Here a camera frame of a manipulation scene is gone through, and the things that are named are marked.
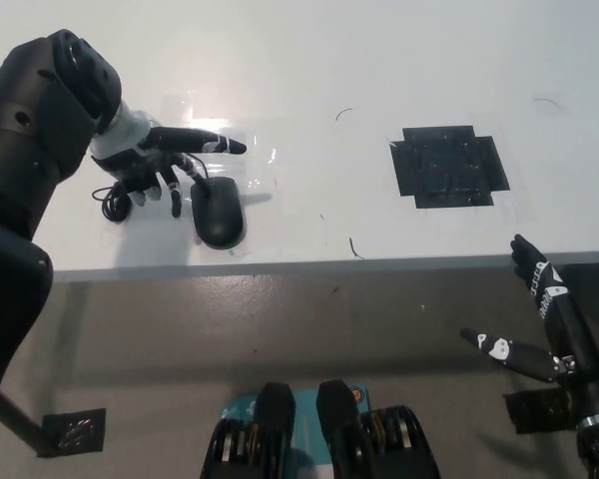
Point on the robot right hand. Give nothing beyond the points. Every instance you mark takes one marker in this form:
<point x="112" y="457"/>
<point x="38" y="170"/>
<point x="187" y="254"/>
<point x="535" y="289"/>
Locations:
<point x="569" y="329"/>

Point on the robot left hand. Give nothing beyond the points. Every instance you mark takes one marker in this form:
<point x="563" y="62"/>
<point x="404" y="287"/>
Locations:
<point x="130" y="142"/>

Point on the black computer mouse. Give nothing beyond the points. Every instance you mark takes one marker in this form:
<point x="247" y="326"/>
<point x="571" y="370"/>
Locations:
<point x="218" y="212"/>

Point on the clear plastic tape sheet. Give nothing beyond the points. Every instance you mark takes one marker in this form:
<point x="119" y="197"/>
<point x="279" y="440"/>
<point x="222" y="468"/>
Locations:
<point x="259" y="164"/>

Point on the black tape square patch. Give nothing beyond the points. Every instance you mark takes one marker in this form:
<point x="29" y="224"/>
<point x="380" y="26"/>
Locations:
<point x="449" y="167"/>

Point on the black table leg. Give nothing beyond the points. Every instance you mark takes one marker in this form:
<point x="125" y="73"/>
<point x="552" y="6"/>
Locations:
<point x="20" y="424"/>

